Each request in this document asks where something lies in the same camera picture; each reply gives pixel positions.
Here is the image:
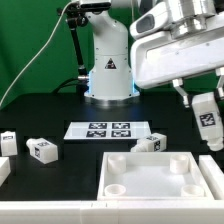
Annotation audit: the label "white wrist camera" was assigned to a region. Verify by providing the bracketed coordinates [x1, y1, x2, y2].
[129, 2, 169, 40]

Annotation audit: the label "white square tabletop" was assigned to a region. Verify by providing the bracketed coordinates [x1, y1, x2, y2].
[97, 152, 214, 201]

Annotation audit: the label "white U-shaped obstacle wall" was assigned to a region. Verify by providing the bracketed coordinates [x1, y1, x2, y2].
[0, 155, 224, 224]

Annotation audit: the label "white fiducial marker board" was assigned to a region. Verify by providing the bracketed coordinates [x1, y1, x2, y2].
[64, 121, 151, 140]

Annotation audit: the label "black cables at base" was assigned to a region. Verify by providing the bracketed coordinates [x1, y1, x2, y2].
[51, 77, 88, 95]

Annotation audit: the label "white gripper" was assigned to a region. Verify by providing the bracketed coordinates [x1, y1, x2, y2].
[131, 28, 224, 108]

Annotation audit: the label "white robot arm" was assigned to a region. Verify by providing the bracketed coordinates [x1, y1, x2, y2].
[79, 0, 224, 102]

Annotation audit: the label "white cable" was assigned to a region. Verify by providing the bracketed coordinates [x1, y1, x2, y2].
[0, 0, 80, 108]

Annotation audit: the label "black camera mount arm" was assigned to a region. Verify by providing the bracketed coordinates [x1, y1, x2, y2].
[54, 3, 88, 94]

